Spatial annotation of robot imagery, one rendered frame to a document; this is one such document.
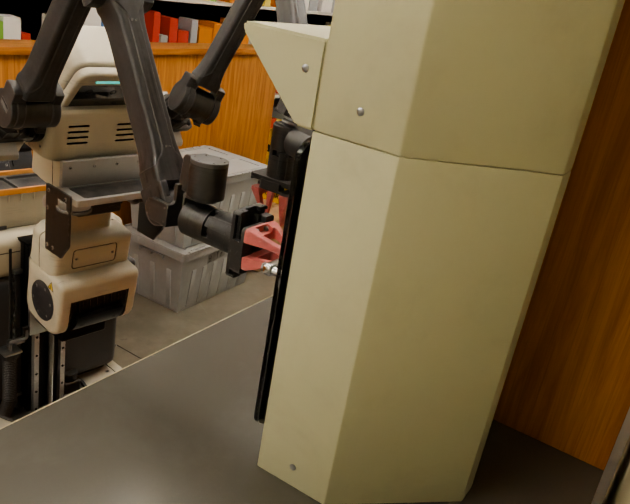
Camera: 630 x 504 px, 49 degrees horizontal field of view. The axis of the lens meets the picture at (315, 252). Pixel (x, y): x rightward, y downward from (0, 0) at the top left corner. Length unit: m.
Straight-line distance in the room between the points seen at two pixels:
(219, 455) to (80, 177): 0.86
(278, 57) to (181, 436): 0.54
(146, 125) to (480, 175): 0.55
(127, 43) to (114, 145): 0.59
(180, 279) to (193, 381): 2.09
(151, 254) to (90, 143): 1.66
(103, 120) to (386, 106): 1.03
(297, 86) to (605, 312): 0.58
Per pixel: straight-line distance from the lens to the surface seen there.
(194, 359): 1.20
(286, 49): 0.79
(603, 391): 1.14
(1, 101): 1.48
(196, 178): 1.01
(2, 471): 0.98
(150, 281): 3.36
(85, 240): 1.76
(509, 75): 0.76
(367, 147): 0.75
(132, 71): 1.14
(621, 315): 1.09
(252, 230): 0.96
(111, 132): 1.69
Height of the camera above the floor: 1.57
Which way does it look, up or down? 22 degrees down
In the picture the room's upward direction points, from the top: 10 degrees clockwise
